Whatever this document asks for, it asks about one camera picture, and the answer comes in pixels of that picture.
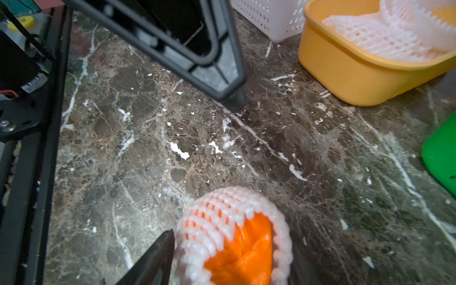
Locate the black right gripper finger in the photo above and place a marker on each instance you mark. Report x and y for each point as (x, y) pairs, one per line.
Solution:
(154, 267)

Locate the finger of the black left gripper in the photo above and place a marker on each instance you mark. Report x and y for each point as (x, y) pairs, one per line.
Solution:
(196, 40)

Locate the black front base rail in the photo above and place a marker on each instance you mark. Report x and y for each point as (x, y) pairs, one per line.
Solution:
(26, 216)

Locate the green plastic perforated basket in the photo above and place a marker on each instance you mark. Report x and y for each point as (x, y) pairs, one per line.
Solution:
(439, 154)

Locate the netted orange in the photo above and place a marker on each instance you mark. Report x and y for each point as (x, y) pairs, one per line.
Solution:
(233, 236)

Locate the white plastic perforated basket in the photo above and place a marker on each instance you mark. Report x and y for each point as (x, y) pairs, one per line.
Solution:
(277, 19)

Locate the yellow plastic tub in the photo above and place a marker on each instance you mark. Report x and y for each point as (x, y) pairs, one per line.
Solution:
(351, 74)

